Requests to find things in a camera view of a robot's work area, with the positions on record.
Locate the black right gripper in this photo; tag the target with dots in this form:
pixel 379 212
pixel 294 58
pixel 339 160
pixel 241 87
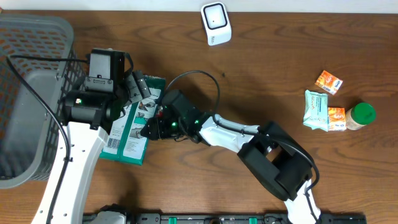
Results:
pixel 157 129

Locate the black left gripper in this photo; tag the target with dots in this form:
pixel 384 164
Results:
pixel 139 86

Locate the green white gloves package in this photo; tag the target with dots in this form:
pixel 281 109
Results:
pixel 125 143

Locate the white mint wipes pack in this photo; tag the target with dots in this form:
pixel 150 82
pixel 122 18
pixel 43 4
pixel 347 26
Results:
pixel 316 110

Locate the orange small box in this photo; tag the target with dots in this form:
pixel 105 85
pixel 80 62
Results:
pixel 328 82
pixel 336 119

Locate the green lid jar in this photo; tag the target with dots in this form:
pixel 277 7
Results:
pixel 360 116

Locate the red snack stick packet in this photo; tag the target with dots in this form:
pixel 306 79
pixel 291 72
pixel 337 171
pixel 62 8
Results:
pixel 159 112

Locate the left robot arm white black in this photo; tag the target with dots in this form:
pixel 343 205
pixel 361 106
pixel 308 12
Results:
pixel 66 191

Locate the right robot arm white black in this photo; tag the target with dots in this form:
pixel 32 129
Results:
pixel 279 163

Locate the white barcode scanner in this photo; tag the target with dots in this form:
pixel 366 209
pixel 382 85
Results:
pixel 216 23

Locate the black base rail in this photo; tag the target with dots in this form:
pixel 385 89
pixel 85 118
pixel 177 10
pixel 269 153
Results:
pixel 270 218

